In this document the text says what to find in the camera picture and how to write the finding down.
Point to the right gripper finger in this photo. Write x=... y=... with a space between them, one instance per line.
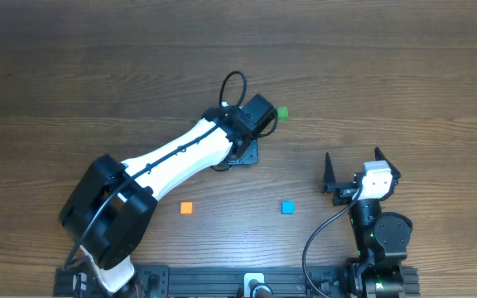
x=392 y=169
x=329 y=174

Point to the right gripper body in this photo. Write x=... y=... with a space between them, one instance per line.
x=346 y=192

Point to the green cube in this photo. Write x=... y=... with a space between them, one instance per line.
x=282 y=113

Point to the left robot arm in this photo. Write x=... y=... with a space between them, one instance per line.
x=189 y=153

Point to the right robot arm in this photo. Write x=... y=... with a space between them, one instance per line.
x=391 y=236

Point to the blue cube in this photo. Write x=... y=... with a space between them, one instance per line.
x=287 y=208

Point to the orange cube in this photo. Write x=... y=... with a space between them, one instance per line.
x=186 y=208

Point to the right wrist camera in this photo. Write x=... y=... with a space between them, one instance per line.
x=377 y=180

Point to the mounting rail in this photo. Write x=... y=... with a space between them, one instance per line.
x=213 y=281

